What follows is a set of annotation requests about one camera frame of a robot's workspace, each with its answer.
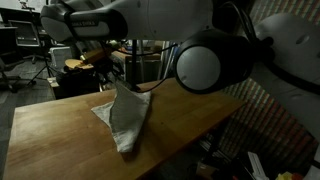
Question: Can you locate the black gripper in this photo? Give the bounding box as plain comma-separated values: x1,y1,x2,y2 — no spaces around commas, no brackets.
94,57,115,84

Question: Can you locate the white woven towel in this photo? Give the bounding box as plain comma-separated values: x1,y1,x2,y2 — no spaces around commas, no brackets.
91,83,151,153

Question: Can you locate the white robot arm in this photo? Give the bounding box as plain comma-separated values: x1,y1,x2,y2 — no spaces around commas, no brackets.
40,0,320,140

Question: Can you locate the black tripod stand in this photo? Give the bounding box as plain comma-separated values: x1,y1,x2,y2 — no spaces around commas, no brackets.
27,52,58,86

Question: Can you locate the black vertical pole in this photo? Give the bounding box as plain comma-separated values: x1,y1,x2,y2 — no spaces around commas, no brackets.
131,40,139,92

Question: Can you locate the black office chair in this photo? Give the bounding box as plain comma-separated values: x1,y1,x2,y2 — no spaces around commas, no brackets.
9,20,41,48

